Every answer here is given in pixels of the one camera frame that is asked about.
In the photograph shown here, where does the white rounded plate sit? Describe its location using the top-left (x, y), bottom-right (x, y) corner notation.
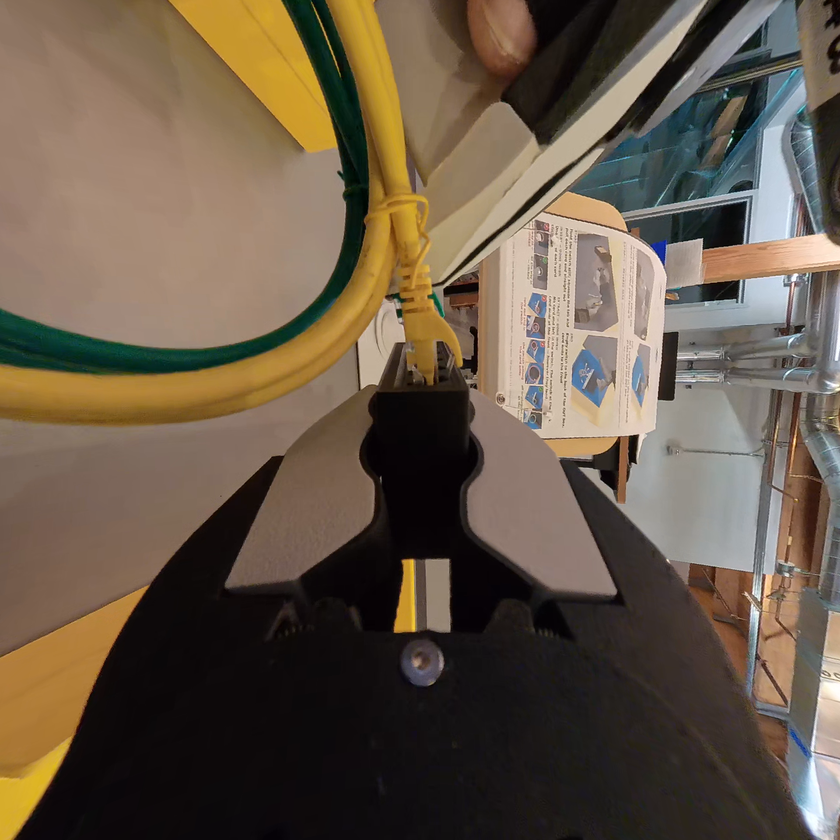
top-left (356, 307), bottom-right (409, 389)

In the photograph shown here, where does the galvanised metal duct box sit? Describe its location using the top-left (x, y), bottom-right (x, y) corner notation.
top-left (786, 586), bottom-right (840, 840)

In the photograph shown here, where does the yellow ethernet cable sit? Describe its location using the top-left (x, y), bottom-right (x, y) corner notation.
top-left (0, 0), bottom-right (463, 425)

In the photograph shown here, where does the yellow plastic bin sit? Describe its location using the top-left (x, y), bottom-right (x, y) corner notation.
top-left (0, 583), bottom-right (162, 783)
top-left (167, 0), bottom-right (342, 153)

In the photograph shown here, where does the black flat panel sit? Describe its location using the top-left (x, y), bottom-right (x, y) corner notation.
top-left (659, 331), bottom-right (679, 403)

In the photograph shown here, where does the yellow twist tie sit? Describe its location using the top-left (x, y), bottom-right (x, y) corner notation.
top-left (364, 192), bottom-right (432, 247)

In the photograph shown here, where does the light wooden board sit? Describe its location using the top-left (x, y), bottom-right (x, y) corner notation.
top-left (543, 192), bottom-right (641, 505)

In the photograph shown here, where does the wooden beam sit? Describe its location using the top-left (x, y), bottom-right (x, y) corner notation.
top-left (701, 234), bottom-right (840, 284)

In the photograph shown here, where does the printed instruction sheet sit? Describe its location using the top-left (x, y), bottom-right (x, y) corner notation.
top-left (478, 210), bottom-right (669, 441)

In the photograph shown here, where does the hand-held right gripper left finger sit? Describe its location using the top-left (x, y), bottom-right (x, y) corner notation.
top-left (225, 386), bottom-right (399, 611)

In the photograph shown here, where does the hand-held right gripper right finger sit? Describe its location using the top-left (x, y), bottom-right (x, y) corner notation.
top-left (459, 394), bottom-right (622, 624)

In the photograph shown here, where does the black ethernet port box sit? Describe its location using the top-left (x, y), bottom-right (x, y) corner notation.
top-left (367, 341), bottom-right (476, 563)

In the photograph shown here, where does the person's left hand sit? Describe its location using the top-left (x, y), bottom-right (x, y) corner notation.
top-left (466, 0), bottom-right (540, 78)

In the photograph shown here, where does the silver metal pipe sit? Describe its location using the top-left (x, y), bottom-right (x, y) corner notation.
top-left (676, 331), bottom-right (824, 363)
top-left (676, 366), bottom-right (824, 396)

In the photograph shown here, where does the green ethernet cable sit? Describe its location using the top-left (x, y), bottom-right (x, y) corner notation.
top-left (0, 0), bottom-right (372, 376)

